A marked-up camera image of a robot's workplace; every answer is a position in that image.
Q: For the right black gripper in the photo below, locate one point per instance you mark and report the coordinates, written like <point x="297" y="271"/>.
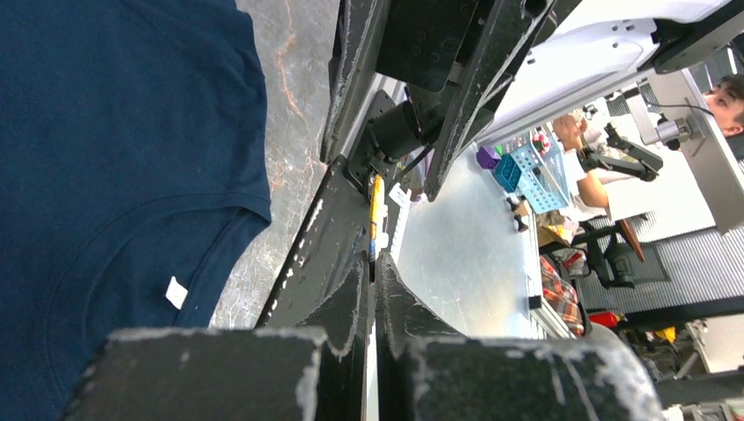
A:
<point x="455" y="59"/>

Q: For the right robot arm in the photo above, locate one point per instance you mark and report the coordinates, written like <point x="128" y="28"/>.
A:
<point x="598" y="46"/>

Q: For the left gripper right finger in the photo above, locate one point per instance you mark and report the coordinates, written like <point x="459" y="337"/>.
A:
<point x="427" y="370"/>

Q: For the round gold brooch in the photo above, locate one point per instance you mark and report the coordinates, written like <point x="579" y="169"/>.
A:
<point x="377" y="212"/>

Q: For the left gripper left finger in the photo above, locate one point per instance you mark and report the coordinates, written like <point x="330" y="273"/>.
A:
<point x="314" y="370"/>

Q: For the blue plastic basket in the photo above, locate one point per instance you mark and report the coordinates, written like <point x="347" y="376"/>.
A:
<point x="542" y="181"/>

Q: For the navy blue t-shirt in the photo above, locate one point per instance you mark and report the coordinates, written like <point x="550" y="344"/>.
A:
<point x="132" y="178"/>

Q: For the person in background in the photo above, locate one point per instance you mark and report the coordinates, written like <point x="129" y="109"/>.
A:
<point x="621" y="177"/>

